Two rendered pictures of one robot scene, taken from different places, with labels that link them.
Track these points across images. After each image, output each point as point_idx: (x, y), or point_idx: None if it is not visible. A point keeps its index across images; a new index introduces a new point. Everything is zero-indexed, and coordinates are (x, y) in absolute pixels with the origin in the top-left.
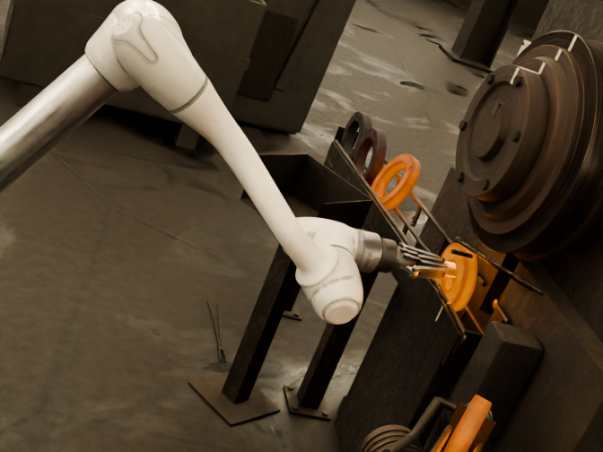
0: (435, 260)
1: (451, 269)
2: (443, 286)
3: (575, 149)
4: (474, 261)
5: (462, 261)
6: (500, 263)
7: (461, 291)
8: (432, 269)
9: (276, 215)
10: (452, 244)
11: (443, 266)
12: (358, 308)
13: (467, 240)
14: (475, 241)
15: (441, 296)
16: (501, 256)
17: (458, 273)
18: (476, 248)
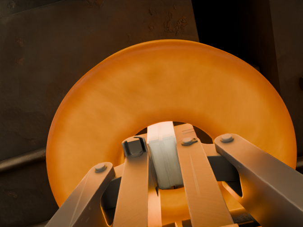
0: (149, 172)
1: (188, 137)
2: (173, 215)
3: None
4: (209, 45)
5: (207, 69)
6: (188, 31)
7: (294, 132)
8: (302, 174)
9: None
10: (72, 98)
11: (202, 146)
12: None
13: (0, 129)
14: (31, 100)
15: (253, 223)
16: (172, 18)
17: (230, 113)
18: (59, 102)
